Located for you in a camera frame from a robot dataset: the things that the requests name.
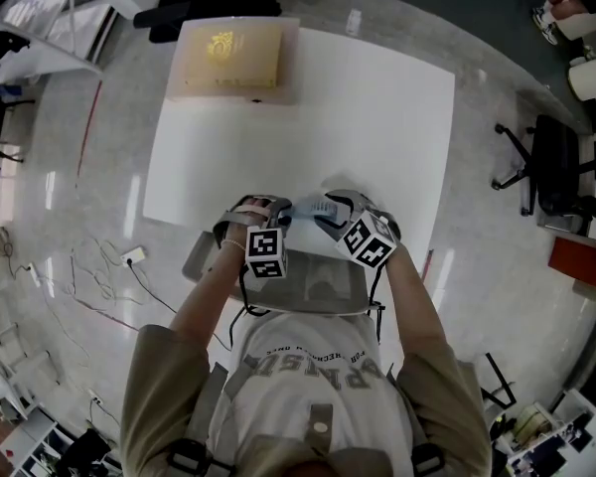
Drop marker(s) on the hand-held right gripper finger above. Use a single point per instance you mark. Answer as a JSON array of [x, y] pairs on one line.
[[334, 229], [357, 198]]

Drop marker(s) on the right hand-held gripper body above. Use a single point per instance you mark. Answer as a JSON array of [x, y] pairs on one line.
[[367, 241]]

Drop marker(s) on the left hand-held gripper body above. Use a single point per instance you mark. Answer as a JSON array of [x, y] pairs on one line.
[[265, 256]]

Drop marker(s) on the light blue handheld fan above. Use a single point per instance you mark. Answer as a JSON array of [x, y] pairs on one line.
[[313, 209]]

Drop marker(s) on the person's left forearm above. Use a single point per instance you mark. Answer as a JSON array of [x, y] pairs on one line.
[[203, 296]]

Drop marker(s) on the person's right forearm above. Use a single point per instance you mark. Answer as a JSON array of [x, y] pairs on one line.
[[417, 301]]

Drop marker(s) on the person's left hand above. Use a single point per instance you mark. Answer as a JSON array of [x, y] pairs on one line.
[[238, 224]]

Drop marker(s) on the light grey chair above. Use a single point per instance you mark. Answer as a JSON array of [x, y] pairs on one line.
[[338, 286]]

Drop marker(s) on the white square table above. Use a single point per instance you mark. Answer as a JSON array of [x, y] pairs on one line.
[[303, 142]]

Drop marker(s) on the white square power socket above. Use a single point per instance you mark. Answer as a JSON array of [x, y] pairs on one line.
[[131, 256]]

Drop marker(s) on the pink flat box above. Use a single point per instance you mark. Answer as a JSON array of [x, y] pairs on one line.
[[290, 67]]

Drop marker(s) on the tan box with gold print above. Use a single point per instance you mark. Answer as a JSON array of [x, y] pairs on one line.
[[248, 67]]

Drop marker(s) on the person's beige shirt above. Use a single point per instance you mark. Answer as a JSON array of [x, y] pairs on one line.
[[174, 405]]

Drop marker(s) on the grey harness with black buckles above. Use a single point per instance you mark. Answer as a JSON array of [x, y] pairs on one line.
[[320, 423]]

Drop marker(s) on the grey metal box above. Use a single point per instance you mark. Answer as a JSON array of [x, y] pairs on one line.
[[561, 222]]

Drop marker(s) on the red box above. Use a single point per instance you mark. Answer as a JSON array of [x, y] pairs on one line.
[[576, 259]]

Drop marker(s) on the white power strip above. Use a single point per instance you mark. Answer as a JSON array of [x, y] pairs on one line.
[[95, 399], [32, 272]]

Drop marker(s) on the white cylindrical stool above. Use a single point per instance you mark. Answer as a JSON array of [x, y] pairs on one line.
[[593, 80], [581, 24]]

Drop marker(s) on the white cluttered shelf unit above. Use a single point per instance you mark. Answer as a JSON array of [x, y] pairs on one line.
[[551, 445]]

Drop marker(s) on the white wooden chair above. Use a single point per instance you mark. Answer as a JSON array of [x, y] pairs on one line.
[[5, 365]]

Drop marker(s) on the white shelving rack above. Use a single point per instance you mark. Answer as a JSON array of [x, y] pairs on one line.
[[44, 28]]

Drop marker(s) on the row of black bags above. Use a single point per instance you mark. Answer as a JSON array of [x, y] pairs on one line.
[[2, 47]]

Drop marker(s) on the black metal frame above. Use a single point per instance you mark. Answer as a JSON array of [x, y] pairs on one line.
[[501, 385]]

